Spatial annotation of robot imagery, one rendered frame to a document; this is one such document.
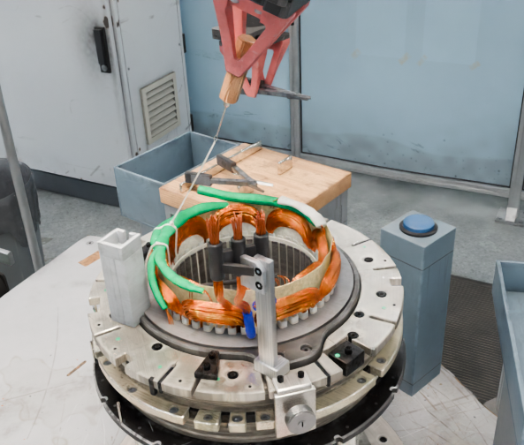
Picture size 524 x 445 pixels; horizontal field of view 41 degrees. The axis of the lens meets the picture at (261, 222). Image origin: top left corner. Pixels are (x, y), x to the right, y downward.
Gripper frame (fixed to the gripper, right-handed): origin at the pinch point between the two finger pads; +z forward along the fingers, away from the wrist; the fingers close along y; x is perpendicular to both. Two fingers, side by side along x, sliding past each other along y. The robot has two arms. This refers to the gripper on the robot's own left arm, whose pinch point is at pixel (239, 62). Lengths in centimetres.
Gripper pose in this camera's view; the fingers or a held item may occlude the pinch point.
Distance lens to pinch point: 61.9
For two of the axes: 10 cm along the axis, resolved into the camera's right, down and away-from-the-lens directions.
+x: 8.9, 4.5, -1.1
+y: -3.5, 4.9, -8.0
